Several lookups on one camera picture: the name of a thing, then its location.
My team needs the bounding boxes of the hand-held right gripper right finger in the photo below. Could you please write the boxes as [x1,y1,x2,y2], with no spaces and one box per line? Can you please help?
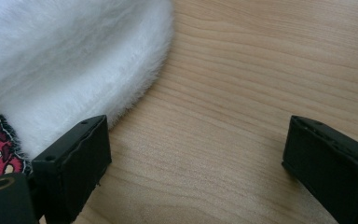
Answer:
[281,115,358,224]

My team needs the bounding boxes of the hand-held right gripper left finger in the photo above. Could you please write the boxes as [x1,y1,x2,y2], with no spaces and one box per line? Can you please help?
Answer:
[31,114,113,224]

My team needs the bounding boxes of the white fluffy plush hat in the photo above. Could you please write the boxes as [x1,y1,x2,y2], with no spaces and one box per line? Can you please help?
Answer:
[0,0,175,185]

